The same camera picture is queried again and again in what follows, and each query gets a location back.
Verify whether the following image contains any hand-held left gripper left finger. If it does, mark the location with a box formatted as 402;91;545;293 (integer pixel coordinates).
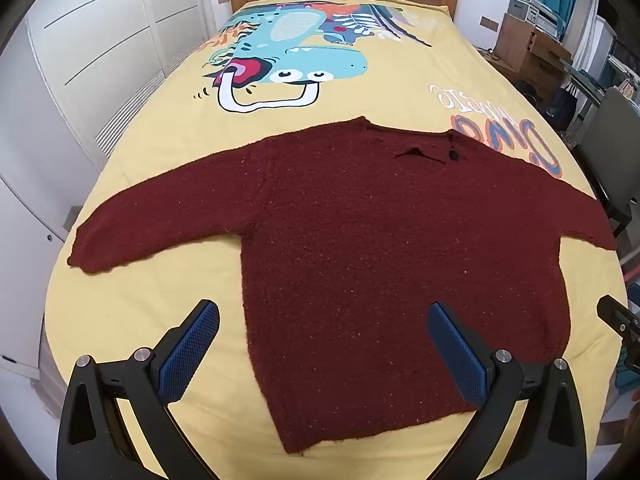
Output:
57;299;221;480

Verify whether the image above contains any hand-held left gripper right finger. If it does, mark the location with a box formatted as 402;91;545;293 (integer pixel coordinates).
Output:
427;301;587;480

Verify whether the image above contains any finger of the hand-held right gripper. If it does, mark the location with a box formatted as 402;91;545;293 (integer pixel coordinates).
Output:
597;295;640;357

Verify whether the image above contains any maroon knit sweater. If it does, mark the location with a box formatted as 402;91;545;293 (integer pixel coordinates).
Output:
67;116;618;456

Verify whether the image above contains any grey-green chair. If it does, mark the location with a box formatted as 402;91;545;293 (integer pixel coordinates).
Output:
575;87;640;233

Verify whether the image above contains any dark blue bag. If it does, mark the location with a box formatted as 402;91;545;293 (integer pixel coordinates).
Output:
546;85;581;132

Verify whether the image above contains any yellow dinosaur print bedspread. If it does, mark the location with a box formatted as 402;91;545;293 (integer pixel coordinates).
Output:
42;0;628;480

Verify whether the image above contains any wooden cabinet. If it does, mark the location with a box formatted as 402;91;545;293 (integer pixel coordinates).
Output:
492;12;573;81

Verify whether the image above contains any white wardrobe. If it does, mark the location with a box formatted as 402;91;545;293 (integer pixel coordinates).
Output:
0;0;236;376

